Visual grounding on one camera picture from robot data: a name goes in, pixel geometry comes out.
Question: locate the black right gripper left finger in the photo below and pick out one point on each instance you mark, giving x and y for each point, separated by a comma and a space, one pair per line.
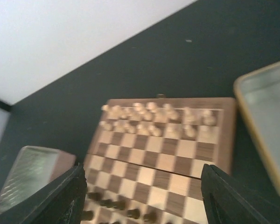
59, 202

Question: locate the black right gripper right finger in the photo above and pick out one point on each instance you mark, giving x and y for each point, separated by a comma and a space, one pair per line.
226, 201

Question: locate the dark corner rook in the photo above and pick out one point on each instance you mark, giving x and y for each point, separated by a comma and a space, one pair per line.
87, 215

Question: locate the dark chess pawn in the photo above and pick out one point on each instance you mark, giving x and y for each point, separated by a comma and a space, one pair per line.
95, 196
109, 203

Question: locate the wooden chess board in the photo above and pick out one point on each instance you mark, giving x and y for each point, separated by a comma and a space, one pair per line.
157, 173

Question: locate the white chess pieces row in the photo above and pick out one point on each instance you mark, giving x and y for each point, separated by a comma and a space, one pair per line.
159, 120

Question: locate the pink metal tray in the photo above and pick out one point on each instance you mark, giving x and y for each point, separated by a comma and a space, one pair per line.
34, 168

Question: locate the yellow metal tray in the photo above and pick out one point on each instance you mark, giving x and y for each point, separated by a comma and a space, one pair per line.
258, 97

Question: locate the black frame post left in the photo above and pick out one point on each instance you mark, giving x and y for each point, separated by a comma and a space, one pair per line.
4, 106

